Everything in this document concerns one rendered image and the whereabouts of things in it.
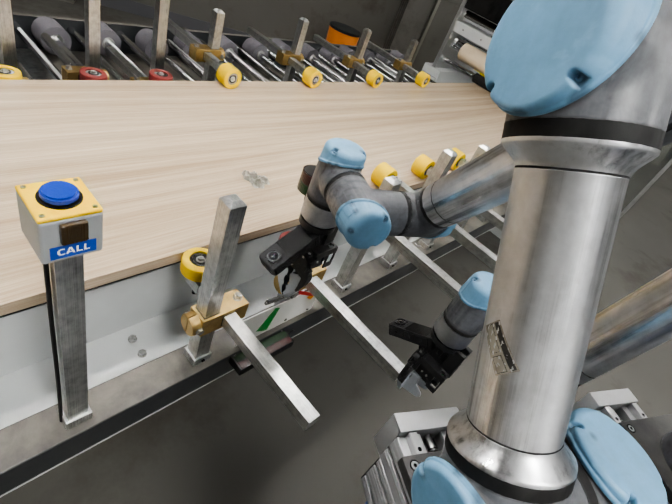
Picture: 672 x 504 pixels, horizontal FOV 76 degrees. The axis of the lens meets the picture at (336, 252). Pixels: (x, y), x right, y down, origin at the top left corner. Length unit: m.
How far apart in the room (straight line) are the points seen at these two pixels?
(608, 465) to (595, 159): 0.31
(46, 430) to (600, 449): 0.88
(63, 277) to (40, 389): 0.50
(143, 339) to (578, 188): 1.04
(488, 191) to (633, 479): 0.35
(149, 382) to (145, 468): 0.71
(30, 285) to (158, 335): 0.38
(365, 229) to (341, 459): 1.34
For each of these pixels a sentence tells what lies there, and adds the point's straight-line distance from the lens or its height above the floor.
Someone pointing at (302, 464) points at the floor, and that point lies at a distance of 1.80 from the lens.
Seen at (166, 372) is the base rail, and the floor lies 0.70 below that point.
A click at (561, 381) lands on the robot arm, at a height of 1.36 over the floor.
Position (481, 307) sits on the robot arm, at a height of 1.15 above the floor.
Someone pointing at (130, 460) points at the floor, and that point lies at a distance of 1.72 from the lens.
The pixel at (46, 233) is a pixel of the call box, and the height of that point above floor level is 1.20.
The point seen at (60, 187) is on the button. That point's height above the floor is 1.23.
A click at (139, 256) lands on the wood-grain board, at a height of 0.90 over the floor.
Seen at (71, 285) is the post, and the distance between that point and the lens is 0.69.
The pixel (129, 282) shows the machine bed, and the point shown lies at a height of 0.79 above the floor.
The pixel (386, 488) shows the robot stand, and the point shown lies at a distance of 0.83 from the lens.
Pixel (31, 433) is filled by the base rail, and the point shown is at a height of 0.70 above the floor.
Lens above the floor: 1.59
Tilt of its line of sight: 37 degrees down
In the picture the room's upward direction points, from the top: 25 degrees clockwise
